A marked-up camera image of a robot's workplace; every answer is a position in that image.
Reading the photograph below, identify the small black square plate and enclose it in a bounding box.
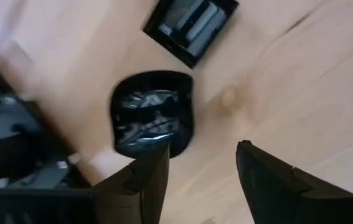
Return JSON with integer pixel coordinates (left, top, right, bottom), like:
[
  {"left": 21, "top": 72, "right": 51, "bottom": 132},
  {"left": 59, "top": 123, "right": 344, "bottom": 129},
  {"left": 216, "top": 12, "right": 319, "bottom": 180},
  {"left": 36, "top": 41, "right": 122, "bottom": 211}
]
[{"left": 143, "top": 0, "right": 240, "bottom": 69}]

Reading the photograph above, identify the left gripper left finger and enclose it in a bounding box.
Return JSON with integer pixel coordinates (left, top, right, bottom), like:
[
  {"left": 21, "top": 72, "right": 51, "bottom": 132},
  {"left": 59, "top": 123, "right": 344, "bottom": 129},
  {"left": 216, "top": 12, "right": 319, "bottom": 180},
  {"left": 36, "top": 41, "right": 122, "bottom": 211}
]
[{"left": 0, "top": 145, "right": 171, "bottom": 224}]

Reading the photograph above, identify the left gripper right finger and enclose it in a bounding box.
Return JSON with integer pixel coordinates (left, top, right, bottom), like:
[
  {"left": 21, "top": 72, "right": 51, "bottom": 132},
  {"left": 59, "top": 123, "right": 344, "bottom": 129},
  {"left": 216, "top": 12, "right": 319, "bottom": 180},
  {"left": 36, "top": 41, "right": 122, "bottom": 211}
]
[{"left": 235, "top": 139, "right": 353, "bottom": 224}]

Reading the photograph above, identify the black leaf-shaped mini bowl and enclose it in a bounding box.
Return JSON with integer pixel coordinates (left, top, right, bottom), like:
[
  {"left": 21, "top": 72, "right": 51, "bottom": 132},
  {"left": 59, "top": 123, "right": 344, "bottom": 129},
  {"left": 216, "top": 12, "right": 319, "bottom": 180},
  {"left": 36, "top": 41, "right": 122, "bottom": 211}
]
[{"left": 110, "top": 70, "right": 195, "bottom": 159}]

